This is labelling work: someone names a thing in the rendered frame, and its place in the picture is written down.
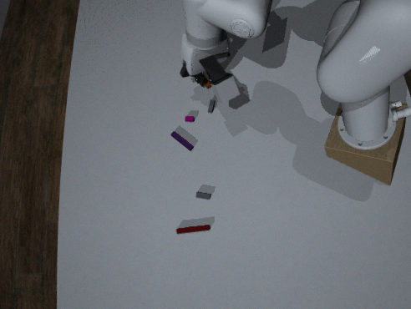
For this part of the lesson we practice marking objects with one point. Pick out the dark red rod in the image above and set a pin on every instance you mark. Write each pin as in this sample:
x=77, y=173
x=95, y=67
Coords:
x=192, y=229

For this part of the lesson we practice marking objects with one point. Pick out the grey rectangular bar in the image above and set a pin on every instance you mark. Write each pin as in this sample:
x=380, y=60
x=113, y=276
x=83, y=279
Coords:
x=202, y=195
x=211, y=106

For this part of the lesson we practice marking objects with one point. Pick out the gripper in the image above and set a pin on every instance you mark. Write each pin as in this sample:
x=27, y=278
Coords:
x=191, y=55

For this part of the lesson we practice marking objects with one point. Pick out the orange rod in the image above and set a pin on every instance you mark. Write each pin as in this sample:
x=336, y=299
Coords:
x=207, y=84

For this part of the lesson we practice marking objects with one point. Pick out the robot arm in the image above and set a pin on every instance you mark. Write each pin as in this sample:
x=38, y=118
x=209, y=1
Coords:
x=370, y=55

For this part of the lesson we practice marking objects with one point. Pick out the purple rod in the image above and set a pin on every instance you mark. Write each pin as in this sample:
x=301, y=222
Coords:
x=182, y=141

